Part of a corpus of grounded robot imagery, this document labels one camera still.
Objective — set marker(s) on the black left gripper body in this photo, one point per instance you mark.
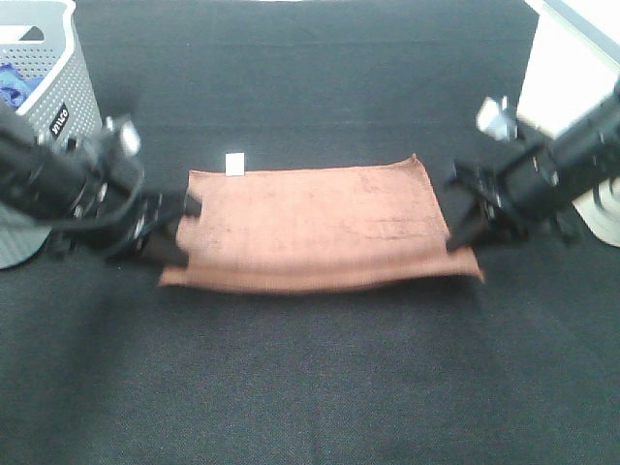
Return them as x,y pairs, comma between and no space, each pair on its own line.
114,222

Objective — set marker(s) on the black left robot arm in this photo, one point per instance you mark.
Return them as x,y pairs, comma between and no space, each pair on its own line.
46,184

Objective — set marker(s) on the white towel label tag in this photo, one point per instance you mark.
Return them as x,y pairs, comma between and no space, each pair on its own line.
235,164

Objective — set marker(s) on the blue cloth in basket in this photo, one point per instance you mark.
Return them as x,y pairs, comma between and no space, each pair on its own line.
16,89

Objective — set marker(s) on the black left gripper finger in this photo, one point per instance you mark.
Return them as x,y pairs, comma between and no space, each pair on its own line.
161,249
191,207

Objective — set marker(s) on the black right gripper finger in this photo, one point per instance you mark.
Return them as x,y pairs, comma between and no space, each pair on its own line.
465,231

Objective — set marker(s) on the grey perforated laundry basket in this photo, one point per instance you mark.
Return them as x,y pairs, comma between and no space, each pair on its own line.
40,39

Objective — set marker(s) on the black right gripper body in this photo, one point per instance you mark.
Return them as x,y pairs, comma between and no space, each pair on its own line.
497,222

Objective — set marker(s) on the brown square towel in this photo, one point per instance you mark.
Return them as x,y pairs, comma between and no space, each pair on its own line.
319,230

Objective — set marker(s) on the white storage box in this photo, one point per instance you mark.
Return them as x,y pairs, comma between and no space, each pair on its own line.
573,64

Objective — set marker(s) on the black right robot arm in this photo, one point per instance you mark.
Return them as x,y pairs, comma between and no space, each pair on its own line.
531,191

